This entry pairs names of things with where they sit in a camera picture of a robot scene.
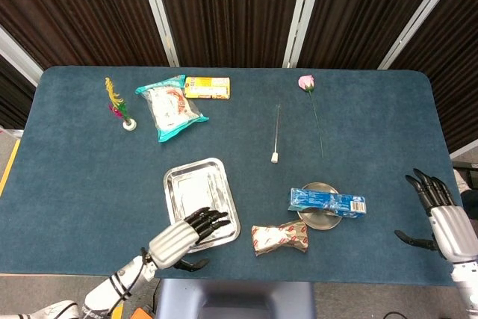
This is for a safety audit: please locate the orange object on floor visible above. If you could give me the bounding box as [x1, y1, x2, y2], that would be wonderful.
[130, 306, 156, 319]

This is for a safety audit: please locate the teal clear snack bag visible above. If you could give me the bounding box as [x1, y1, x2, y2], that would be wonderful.
[134, 74, 210, 143]

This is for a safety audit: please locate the white object on floor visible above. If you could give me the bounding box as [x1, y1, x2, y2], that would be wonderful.
[453, 168, 474, 193]

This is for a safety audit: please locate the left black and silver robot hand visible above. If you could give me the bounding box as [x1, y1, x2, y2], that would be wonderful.
[148, 206, 232, 272]

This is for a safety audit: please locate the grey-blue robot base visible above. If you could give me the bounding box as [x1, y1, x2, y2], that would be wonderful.
[155, 277, 317, 319]

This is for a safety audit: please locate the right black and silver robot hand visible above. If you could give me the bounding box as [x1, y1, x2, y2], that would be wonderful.
[394, 168, 478, 262]

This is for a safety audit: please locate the blue felt table mat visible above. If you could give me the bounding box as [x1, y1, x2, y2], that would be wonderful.
[0, 66, 478, 286]

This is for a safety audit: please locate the black floor cable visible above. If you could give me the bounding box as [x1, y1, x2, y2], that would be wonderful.
[149, 281, 162, 309]

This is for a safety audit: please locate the brown ribbed partition panel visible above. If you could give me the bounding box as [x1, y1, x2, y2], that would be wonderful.
[390, 0, 478, 154]
[0, 0, 171, 69]
[298, 0, 455, 70]
[0, 53, 37, 129]
[151, 0, 305, 69]

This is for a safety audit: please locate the pink artificial rose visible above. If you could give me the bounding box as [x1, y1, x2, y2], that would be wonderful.
[297, 75, 325, 158]

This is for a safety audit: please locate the feather shuttlecock white base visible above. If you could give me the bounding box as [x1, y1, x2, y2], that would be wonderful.
[104, 76, 137, 131]

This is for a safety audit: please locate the yellow rectangular box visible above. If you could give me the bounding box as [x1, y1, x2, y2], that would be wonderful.
[184, 76, 232, 101]

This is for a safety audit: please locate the red patterned snack wrapper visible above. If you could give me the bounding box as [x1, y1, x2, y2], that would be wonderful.
[251, 220, 311, 257]

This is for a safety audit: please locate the blue snack packet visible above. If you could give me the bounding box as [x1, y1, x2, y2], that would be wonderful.
[287, 187, 367, 219]

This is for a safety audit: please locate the rectangular stainless steel tray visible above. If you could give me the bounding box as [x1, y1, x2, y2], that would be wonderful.
[163, 157, 242, 255]

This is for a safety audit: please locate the round stainless steel plate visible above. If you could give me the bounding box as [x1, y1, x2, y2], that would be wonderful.
[297, 182, 343, 231]

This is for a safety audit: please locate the white partition post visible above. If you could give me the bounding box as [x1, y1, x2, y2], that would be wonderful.
[282, 0, 325, 69]
[0, 25, 44, 87]
[377, 0, 471, 70]
[135, 0, 181, 68]

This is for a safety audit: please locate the clear tube with white cap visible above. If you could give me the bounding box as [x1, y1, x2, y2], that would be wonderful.
[270, 104, 283, 164]

